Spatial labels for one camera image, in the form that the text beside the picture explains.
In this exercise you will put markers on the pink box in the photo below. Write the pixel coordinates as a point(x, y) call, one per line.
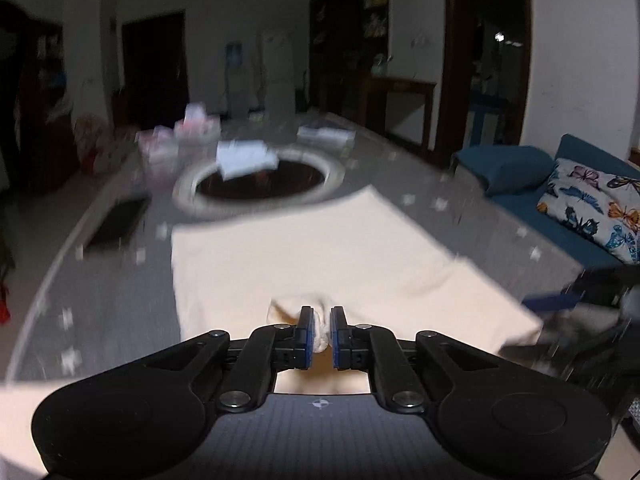
point(157, 152)
point(197, 122)

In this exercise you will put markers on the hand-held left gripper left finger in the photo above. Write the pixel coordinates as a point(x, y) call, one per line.
point(308, 336)

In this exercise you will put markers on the dark door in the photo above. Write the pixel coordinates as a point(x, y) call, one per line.
point(155, 70)

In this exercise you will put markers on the butterfly print pillow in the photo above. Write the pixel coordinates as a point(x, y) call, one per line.
point(595, 205)

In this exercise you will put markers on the black phone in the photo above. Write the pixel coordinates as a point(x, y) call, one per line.
point(117, 225)

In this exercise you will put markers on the blue sofa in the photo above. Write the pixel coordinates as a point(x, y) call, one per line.
point(575, 195)

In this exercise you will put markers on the water dispenser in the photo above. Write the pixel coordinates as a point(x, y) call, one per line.
point(236, 77)

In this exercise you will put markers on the round white-rimmed dark tray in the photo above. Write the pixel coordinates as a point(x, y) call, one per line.
point(260, 185)

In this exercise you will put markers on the white paper sheet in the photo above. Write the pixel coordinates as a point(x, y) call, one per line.
point(245, 157)

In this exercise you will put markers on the dark wooden side table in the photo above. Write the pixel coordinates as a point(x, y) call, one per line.
point(397, 105)

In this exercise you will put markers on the blue cushion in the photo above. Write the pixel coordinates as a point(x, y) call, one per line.
point(510, 167)

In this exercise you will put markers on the grey patterned tablecloth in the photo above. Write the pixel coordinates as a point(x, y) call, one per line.
point(110, 290)

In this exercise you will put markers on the dark wooden cabinet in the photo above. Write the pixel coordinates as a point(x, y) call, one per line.
point(350, 45)

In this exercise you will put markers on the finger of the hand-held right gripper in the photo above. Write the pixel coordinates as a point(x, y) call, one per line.
point(550, 302)

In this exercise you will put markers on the cream garment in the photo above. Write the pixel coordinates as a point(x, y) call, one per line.
point(320, 255)

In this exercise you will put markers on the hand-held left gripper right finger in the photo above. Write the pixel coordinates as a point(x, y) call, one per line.
point(337, 341)

